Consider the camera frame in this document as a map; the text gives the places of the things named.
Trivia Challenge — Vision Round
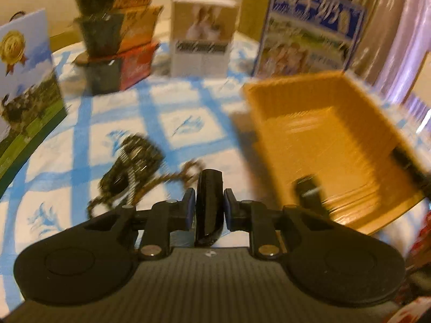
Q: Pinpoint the pink patterned curtain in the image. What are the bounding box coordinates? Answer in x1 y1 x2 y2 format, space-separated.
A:
349 0 431 137

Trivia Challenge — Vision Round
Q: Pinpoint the small dark object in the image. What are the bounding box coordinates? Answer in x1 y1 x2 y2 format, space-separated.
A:
295 175 329 217

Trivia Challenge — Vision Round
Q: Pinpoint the blue milk carton box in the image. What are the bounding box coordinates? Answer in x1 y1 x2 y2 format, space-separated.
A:
252 0 367 79

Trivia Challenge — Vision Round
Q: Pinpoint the green cow picture box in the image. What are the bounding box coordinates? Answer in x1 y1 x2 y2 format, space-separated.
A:
0 8 68 196

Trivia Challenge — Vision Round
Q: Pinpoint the dark bead necklace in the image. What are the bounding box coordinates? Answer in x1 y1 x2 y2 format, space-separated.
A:
88 134 166 216

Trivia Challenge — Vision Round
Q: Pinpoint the yellow plastic tray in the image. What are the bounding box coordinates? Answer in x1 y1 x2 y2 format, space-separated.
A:
243 71 427 236

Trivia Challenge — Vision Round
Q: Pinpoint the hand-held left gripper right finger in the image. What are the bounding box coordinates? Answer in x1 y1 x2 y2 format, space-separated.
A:
224 188 335 261

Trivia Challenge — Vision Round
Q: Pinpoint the small white brown box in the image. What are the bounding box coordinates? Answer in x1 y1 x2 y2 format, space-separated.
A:
169 0 239 79

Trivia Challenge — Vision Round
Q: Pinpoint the red patterned cloth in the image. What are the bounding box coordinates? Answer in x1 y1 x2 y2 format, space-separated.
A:
397 205 431 314

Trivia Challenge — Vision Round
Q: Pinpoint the red instant meal bowl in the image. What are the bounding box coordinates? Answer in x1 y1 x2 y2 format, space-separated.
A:
80 40 161 93

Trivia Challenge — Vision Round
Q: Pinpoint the blue checkered tablecloth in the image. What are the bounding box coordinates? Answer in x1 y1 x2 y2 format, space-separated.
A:
0 34 431 312

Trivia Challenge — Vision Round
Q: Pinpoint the black bangle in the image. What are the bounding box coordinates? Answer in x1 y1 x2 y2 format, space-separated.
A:
194 169 225 247

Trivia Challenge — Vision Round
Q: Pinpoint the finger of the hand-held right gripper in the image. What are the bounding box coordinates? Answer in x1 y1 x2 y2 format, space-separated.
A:
392 144 431 189

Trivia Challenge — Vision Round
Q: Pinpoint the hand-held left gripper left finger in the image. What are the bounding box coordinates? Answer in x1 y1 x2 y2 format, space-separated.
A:
82 188 197 261

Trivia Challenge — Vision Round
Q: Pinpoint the brown bead chain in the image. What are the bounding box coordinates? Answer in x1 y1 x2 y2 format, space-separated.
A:
157 159 203 194

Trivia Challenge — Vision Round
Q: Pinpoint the orange instant meal bowl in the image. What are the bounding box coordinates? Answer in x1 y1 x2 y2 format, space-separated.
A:
73 5 164 59

